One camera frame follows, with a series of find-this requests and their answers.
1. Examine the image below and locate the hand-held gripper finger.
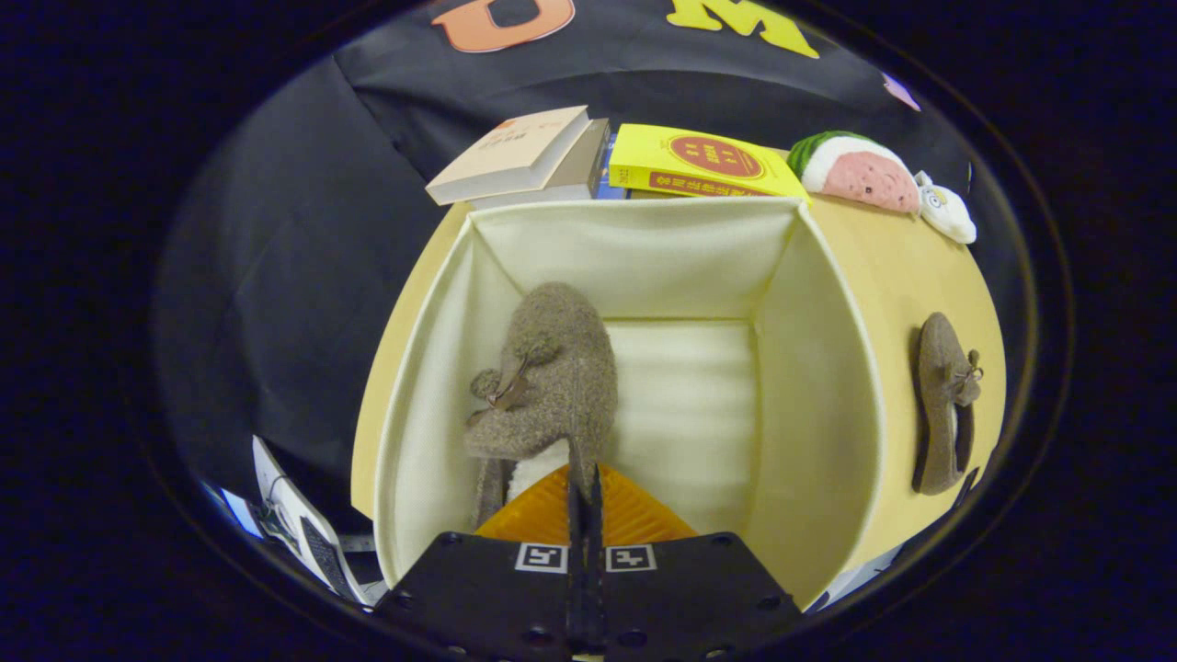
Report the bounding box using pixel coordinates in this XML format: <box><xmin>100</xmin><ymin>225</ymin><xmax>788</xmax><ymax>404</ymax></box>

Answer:
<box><xmin>372</xmin><ymin>464</ymin><xmax>589</xmax><ymax>658</ymax></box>
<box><xmin>586</xmin><ymin>464</ymin><xmax>803</xmax><ymax>658</ymax></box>

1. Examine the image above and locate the cream fabric storage box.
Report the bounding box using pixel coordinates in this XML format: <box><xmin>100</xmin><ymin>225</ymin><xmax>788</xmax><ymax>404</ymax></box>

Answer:
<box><xmin>372</xmin><ymin>196</ymin><xmax>888</xmax><ymax>612</ymax></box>

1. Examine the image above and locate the brown fuzzy shoe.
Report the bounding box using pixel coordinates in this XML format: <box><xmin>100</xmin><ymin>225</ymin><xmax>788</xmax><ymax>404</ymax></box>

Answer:
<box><xmin>911</xmin><ymin>312</ymin><xmax>984</xmax><ymax>497</ymax></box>
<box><xmin>463</xmin><ymin>281</ymin><xmax>619</xmax><ymax>530</ymax></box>

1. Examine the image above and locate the white sheet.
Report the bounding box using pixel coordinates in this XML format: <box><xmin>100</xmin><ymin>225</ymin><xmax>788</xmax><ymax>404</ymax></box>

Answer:
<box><xmin>805</xmin><ymin>542</ymin><xmax>902</xmax><ymax>612</ymax></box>

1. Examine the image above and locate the white printed paper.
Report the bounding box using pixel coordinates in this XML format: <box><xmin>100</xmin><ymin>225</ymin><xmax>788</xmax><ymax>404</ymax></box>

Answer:
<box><xmin>251</xmin><ymin>435</ymin><xmax>373</xmax><ymax>606</ymax></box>

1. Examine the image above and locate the blue book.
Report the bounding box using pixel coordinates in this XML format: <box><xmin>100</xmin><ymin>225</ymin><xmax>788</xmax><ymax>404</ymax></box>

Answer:
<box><xmin>596</xmin><ymin>133</ymin><xmax>626</xmax><ymax>200</ymax></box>

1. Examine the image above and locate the black backdrop cloth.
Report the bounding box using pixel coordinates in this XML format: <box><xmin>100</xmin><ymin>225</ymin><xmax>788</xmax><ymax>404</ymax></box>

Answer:
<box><xmin>156</xmin><ymin>0</ymin><xmax>976</xmax><ymax>516</ymax></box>

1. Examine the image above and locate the grey paperback book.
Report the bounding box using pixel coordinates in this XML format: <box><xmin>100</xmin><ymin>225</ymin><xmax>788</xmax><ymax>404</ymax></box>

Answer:
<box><xmin>469</xmin><ymin>118</ymin><xmax>611</xmax><ymax>211</ymax></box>

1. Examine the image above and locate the yellow book with red circle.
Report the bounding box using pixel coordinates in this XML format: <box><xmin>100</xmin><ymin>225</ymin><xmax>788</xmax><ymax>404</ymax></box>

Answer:
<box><xmin>608</xmin><ymin>123</ymin><xmax>812</xmax><ymax>203</ymax></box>

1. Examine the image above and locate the beige paperback book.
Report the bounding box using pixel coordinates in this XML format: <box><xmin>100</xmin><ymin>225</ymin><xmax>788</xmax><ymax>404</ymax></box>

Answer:
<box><xmin>425</xmin><ymin>105</ymin><xmax>591</xmax><ymax>207</ymax></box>

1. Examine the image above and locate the watermelon slice plush toy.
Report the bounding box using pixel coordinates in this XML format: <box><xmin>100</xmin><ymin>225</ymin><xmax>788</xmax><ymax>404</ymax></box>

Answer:
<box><xmin>787</xmin><ymin>131</ymin><xmax>921</xmax><ymax>216</ymax></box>

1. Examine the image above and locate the white plush toy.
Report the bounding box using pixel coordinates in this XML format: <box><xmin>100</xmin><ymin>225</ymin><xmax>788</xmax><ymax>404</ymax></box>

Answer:
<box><xmin>915</xmin><ymin>171</ymin><xmax>977</xmax><ymax>245</ymax></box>

